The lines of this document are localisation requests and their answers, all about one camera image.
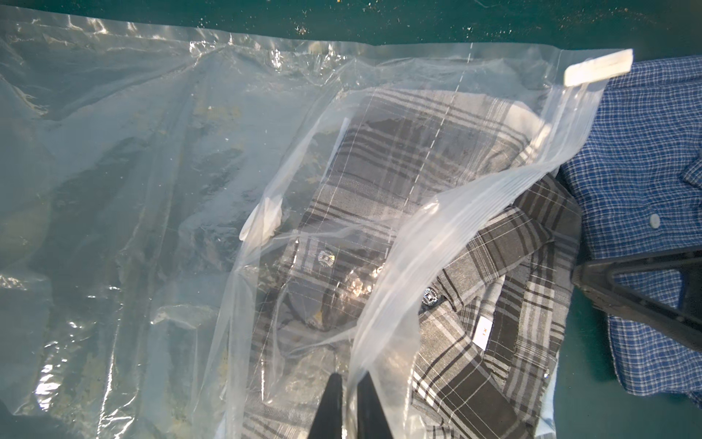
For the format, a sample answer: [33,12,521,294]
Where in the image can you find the dark plaid shirt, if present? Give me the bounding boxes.
[227,88,581,438]

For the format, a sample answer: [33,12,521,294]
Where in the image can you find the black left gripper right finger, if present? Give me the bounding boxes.
[356,372,393,439]

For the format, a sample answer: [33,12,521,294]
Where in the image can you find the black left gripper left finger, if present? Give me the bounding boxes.
[307,372,344,439]

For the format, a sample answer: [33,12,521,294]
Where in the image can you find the clear plastic vacuum bag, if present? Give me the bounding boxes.
[1,7,633,438]

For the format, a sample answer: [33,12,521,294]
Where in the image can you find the blue checked shirt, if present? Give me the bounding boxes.
[562,56,701,404]

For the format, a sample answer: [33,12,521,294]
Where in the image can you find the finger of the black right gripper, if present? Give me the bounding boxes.
[571,246,701,352]

